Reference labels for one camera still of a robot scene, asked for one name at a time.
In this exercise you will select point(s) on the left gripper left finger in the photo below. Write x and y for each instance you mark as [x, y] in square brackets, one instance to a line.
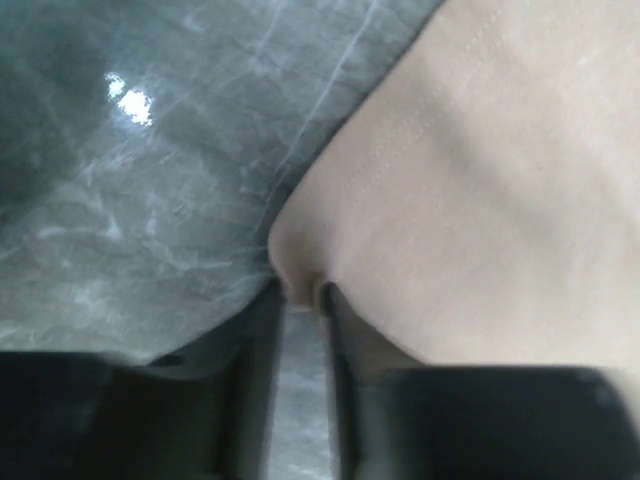
[199, 412]

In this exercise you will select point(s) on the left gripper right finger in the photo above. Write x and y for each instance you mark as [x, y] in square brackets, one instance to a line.
[396, 418]

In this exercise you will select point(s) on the beige t shirt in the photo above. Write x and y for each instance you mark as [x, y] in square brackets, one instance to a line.
[482, 206]

